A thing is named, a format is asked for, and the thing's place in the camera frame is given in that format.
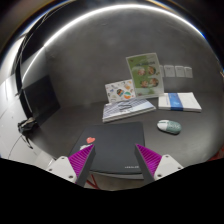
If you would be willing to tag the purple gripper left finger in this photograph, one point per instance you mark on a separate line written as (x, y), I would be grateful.
(74, 168)

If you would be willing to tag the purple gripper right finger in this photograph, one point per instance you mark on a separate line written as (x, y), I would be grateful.
(153, 165)

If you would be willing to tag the white and green computer mouse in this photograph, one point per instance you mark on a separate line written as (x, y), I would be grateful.
(169, 126)

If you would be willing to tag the black laptop with stickers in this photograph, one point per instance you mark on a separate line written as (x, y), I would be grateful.
(114, 147)

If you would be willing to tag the striped grey notebook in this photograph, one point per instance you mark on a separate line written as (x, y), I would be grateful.
(127, 108)

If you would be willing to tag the white book with blue band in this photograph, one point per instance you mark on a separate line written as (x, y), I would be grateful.
(179, 102)

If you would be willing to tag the black monitor screen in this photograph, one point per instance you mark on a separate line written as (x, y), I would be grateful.
(41, 99)

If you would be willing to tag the white sticker card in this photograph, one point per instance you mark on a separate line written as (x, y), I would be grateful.
(120, 91)

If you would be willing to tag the green standing flyer with faces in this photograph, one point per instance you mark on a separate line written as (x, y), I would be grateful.
(146, 75)

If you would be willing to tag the white wall socket plate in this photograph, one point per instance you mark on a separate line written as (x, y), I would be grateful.
(179, 71)
(169, 70)
(188, 72)

